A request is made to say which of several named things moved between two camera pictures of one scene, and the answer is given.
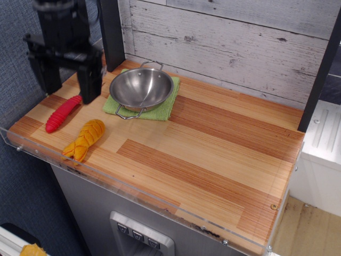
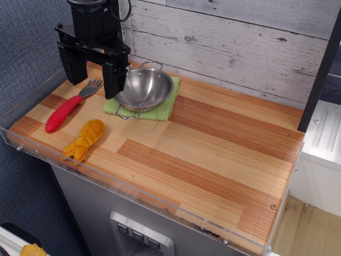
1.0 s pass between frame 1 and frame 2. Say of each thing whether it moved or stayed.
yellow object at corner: stayed
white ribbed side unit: stayed
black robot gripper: moved
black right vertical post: stayed
